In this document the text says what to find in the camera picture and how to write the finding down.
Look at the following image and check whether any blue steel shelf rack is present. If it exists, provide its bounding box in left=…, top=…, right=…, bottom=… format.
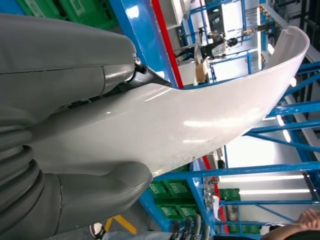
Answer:
left=109, top=0, right=320, bottom=240

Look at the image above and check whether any green plastic crate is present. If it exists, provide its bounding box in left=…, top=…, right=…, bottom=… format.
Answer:
left=176, top=204, right=201, bottom=221
left=147, top=181, right=171, bottom=200
left=163, top=179, right=194, bottom=200
left=155, top=203, right=181, bottom=221
left=58, top=0, right=118, bottom=31
left=16, top=0, right=63, bottom=19

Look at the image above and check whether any red barrier belt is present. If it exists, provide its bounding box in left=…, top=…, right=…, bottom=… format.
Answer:
left=152, top=0, right=231, bottom=234

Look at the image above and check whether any white panel table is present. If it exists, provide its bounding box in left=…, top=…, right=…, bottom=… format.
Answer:
left=159, top=0, right=187, bottom=30

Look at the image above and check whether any brown cardboard box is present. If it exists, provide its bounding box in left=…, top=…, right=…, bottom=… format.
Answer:
left=195, top=59, right=210, bottom=84

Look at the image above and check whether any background humanoid robot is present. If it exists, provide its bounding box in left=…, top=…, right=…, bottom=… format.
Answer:
left=174, top=28, right=238, bottom=64

